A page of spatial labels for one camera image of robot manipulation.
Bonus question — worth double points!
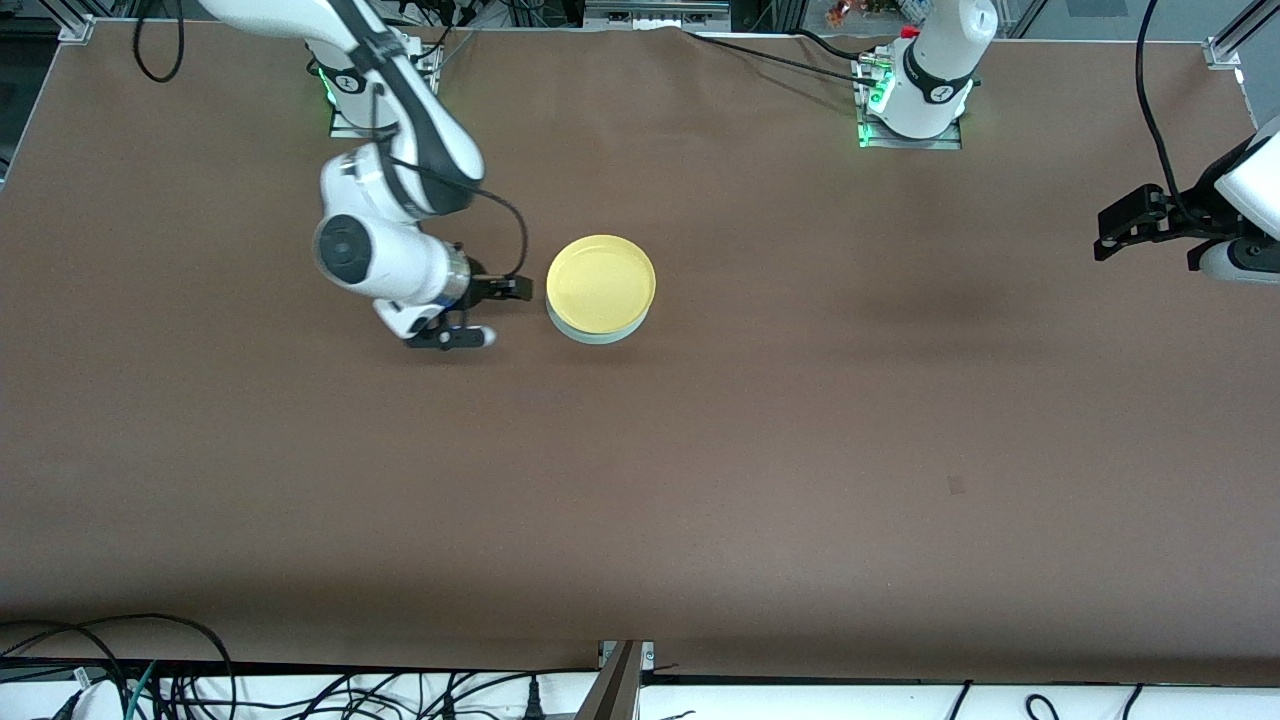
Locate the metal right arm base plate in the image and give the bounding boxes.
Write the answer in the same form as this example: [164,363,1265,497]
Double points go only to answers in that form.
[329,42,442,140]

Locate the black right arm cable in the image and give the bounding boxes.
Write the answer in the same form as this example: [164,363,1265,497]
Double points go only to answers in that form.
[133,0,529,286]

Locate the pale green round plate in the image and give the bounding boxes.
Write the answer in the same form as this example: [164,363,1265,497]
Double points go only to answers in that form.
[548,300,653,347]

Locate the short black power cable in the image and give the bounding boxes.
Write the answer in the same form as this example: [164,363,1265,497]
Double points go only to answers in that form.
[795,28,873,63]

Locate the long black power cable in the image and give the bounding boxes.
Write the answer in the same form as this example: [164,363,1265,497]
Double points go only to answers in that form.
[685,30,886,89]

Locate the brown table cover sheet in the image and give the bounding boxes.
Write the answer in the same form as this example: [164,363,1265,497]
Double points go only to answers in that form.
[0,20,1280,686]

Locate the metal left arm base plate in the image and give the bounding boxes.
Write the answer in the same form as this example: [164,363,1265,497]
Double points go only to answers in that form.
[852,50,964,151]

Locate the yellow round plate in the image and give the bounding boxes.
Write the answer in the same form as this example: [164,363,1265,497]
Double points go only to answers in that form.
[546,235,658,334]

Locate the aluminium corner profile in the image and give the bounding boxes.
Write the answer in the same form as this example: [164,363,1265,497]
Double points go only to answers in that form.
[1205,0,1280,71]

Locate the silver metal rail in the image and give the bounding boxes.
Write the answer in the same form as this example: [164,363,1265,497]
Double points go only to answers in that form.
[585,0,731,31]

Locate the colourful small toys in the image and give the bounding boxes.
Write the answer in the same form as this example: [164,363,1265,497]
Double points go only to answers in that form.
[825,0,926,26]

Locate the teal cable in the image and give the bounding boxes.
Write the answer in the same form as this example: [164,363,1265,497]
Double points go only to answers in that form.
[125,660,158,720]

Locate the black looped cable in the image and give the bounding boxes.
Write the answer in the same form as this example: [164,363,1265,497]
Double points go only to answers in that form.
[0,613,237,720]

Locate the aluminium frame profile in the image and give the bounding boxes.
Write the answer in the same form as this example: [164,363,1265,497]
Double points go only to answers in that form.
[575,640,646,720]

